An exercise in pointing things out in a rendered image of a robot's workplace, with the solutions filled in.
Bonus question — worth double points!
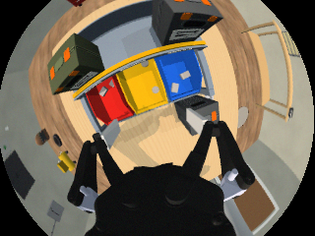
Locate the dark grey metal shelf rack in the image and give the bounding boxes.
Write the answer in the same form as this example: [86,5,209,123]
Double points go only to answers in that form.
[74,0,215,134]

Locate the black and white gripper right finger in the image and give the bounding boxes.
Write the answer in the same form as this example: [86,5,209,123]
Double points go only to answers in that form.
[165,108,255,205]

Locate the yellow bin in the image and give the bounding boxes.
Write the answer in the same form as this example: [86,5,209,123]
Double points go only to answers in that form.
[116,59,168,115]

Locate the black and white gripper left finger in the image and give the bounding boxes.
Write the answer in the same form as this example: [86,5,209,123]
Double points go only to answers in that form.
[67,119,142,213]

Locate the yellow flat bar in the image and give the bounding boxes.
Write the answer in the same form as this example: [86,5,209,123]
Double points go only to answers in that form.
[73,40,206,98]

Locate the blue open bin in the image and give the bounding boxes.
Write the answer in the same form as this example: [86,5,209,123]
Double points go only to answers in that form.
[155,50,203,101]

